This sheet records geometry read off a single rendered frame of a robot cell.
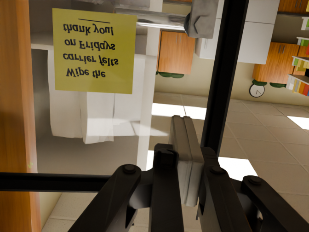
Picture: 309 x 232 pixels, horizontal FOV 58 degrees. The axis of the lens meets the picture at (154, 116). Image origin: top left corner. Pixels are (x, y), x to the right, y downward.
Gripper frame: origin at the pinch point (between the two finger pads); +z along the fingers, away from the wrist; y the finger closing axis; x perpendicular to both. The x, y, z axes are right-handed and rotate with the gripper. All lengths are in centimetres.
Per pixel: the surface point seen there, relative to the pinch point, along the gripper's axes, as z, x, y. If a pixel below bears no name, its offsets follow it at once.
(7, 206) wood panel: 14.1, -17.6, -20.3
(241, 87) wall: 533, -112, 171
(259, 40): 465, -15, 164
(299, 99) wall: 533, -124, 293
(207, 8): 9.7, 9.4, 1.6
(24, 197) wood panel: 14.1, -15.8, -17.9
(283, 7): 479, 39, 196
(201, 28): 9.2, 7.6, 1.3
